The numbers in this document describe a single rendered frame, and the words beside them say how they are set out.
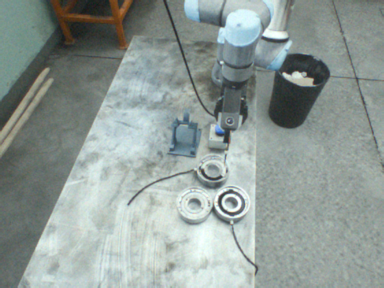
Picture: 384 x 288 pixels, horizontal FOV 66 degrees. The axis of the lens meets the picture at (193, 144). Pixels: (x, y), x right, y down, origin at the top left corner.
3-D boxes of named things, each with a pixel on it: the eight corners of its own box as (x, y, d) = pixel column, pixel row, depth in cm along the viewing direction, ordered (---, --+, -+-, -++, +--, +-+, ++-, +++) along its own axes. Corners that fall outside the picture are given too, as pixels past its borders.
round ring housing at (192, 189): (175, 224, 85) (175, 219, 82) (177, 192, 92) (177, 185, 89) (212, 225, 85) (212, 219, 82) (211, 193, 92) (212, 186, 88)
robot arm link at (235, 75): (252, 71, 69) (218, 67, 70) (249, 86, 73) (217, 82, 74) (254, 52, 74) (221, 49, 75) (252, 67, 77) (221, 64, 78)
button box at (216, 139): (228, 149, 102) (230, 141, 98) (208, 147, 102) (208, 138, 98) (230, 132, 107) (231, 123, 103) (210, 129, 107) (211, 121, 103)
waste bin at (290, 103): (311, 134, 209) (334, 88, 175) (264, 129, 212) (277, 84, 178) (306, 101, 230) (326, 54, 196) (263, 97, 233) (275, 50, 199)
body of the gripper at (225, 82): (246, 97, 87) (252, 63, 78) (243, 118, 82) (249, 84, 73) (220, 94, 88) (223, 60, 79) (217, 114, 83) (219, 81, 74)
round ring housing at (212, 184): (230, 162, 98) (231, 156, 95) (228, 190, 92) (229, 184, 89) (199, 159, 99) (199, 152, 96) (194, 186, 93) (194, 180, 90)
